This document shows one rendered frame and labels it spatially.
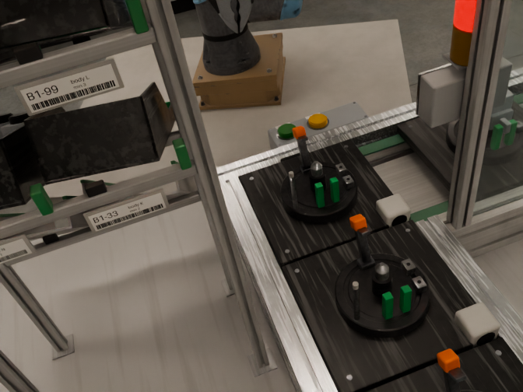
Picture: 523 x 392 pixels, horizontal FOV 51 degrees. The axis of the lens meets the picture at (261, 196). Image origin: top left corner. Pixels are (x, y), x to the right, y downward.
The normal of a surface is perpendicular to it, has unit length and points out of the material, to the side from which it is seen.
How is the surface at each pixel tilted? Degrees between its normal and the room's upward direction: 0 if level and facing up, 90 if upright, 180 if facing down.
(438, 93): 90
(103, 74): 90
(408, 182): 0
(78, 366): 0
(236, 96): 90
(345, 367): 0
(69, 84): 90
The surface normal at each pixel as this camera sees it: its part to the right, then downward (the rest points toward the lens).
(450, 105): 0.32, 0.64
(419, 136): -0.15, -0.70
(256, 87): -0.09, 0.71
